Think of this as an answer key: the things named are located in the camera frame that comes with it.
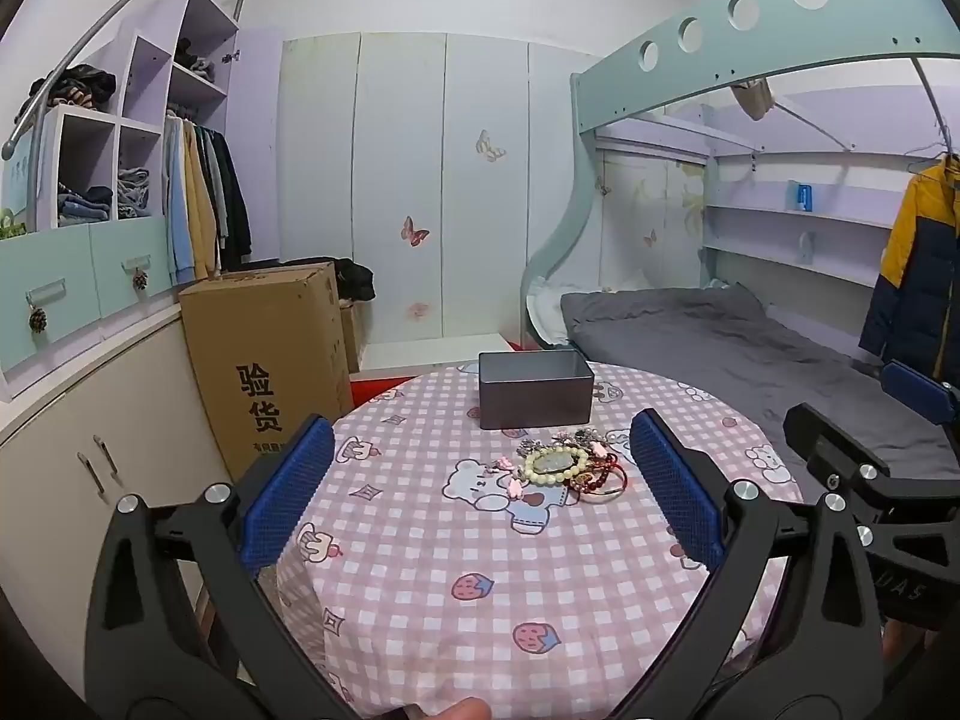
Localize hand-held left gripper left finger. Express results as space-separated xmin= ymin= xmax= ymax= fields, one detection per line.
xmin=84 ymin=414 xmax=336 ymax=720

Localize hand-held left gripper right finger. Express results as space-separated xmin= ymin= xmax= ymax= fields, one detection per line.
xmin=628 ymin=409 xmax=886 ymax=720

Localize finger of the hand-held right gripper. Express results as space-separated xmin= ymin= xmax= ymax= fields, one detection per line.
xmin=881 ymin=360 xmax=960 ymax=427
xmin=783 ymin=403 xmax=897 ymax=497

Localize red bangles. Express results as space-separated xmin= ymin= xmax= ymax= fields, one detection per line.
xmin=576 ymin=456 xmax=628 ymax=500

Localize silver chain necklace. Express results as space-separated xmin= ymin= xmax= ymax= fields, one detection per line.
xmin=517 ymin=427 xmax=601 ymax=454

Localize cream bead bracelet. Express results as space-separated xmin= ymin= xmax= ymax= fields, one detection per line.
xmin=523 ymin=446 xmax=595 ymax=488

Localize grey metal tin box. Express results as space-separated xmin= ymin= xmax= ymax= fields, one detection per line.
xmin=478 ymin=349 xmax=596 ymax=432

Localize person's left hand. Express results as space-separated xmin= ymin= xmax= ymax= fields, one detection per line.
xmin=405 ymin=696 xmax=493 ymax=720

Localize yellow navy jacket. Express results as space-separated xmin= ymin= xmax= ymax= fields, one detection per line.
xmin=859 ymin=154 xmax=960 ymax=383

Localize large cardboard box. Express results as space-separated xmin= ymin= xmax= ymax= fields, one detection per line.
xmin=178 ymin=262 xmax=355 ymax=481

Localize grey blanket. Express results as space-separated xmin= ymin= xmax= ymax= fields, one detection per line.
xmin=559 ymin=283 xmax=960 ymax=496

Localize pink checked tablecloth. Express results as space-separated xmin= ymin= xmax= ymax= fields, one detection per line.
xmin=274 ymin=360 xmax=807 ymax=720

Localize small cardboard box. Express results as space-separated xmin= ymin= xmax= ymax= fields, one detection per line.
xmin=339 ymin=302 xmax=368 ymax=374

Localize white low cabinet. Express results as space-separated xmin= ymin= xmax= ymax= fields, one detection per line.
xmin=0 ymin=307 xmax=235 ymax=616

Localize white board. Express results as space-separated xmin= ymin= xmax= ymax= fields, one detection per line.
xmin=358 ymin=331 xmax=512 ymax=374

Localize white pillow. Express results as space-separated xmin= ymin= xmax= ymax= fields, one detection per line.
xmin=525 ymin=277 xmax=575 ymax=350

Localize black bag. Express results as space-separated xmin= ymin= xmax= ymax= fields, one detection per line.
xmin=334 ymin=257 xmax=376 ymax=305

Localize metal clothes hanger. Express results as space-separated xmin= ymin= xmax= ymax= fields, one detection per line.
xmin=905 ymin=136 xmax=960 ymax=175

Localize black hanging coat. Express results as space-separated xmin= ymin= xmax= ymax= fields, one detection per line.
xmin=206 ymin=127 xmax=253 ymax=271

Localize teal drawer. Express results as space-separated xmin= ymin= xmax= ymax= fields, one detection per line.
xmin=90 ymin=217 xmax=178 ymax=316
xmin=0 ymin=236 xmax=103 ymax=374

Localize yellow hanging garment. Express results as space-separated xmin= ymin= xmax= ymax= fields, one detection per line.
xmin=184 ymin=124 xmax=219 ymax=282

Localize light blue hanging garment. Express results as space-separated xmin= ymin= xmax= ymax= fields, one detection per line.
xmin=164 ymin=118 xmax=194 ymax=286

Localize beige cloth pouch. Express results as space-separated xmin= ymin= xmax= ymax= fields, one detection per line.
xmin=731 ymin=77 xmax=773 ymax=121

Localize folded jeans pile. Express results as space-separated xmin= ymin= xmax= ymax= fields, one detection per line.
xmin=116 ymin=167 xmax=152 ymax=218

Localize lavender door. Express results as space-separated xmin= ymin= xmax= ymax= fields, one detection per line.
xmin=225 ymin=26 xmax=284 ymax=271

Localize blue folded clothes pile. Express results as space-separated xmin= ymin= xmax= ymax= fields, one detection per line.
xmin=58 ymin=184 xmax=113 ymax=225

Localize grey folded clothes pile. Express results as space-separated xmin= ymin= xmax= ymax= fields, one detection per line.
xmin=174 ymin=37 xmax=215 ymax=80

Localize dark folded clothes pile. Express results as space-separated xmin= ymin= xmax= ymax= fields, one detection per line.
xmin=30 ymin=64 xmax=117 ymax=110

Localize lavender shelf unit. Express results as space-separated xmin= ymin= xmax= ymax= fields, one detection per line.
xmin=34 ymin=0 xmax=241 ymax=230

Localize metal railing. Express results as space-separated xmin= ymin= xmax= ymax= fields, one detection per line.
xmin=0 ymin=0 xmax=253 ymax=160

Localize lavender wall shelves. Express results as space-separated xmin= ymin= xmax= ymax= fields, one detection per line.
xmin=701 ymin=178 xmax=901 ymax=290

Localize teal bunk bed frame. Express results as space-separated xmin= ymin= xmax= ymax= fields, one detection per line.
xmin=520 ymin=0 xmax=960 ymax=350

